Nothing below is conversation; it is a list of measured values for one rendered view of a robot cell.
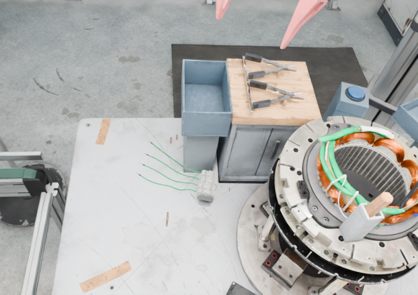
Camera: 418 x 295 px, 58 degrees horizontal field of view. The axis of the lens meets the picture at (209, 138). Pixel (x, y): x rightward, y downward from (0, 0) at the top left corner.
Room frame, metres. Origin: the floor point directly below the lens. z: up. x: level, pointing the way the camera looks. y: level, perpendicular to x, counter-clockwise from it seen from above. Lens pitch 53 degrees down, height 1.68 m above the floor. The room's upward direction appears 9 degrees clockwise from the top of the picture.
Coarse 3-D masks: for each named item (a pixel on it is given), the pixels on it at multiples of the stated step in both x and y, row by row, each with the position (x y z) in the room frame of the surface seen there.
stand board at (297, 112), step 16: (240, 64) 0.71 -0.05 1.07; (256, 64) 0.72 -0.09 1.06; (288, 64) 0.74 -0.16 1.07; (304, 64) 0.75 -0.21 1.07; (240, 80) 0.65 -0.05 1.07; (256, 80) 0.66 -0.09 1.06; (272, 80) 0.67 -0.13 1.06; (288, 80) 0.68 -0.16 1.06; (304, 80) 0.69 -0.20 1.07; (240, 96) 0.60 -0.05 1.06; (256, 96) 0.61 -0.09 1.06; (272, 96) 0.62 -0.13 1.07; (304, 96) 0.63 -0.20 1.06; (240, 112) 0.55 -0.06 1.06; (256, 112) 0.56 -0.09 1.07; (272, 112) 0.57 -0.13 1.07; (288, 112) 0.58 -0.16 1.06; (304, 112) 0.59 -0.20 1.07
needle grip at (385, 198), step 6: (384, 192) 0.30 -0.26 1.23; (378, 198) 0.29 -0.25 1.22; (384, 198) 0.29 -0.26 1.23; (390, 198) 0.29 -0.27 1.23; (372, 204) 0.29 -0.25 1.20; (378, 204) 0.29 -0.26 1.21; (384, 204) 0.28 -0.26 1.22; (366, 210) 0.29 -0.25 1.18; (372, 210) 0.29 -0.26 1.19; (378, 210) 0.29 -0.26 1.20; (372, 216) 0.29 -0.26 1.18
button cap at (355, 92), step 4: (352, 88) 0.71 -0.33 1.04; (356, 88) 0.71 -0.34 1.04; (360, 88) 0.72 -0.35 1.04; (348, 92) 0.70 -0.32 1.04; (352, 92) 0.70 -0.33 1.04; (356, 92) 0.70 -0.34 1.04; (360, 92) 0.70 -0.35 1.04; (364, 92) 0.71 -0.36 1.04; (352, 96) 0.69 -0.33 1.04; (356, 96) 0.69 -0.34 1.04; (360, 96) 0.69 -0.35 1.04
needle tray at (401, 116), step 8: (408, 104) 0.67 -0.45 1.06; (416, 104) 0.70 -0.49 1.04; (400, 112) 0.65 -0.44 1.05; (408, 112) 0.64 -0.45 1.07; (416, 112) 0.69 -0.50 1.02; (400, 120) 0.64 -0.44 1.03; (408, 120) 0.63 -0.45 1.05; (416, 120) 0.62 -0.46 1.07; (408, 128) 0.62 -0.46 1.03; (416, 128) 0.61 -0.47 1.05; (416, 136) 0.60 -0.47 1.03; (416, 144) 0.60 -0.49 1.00
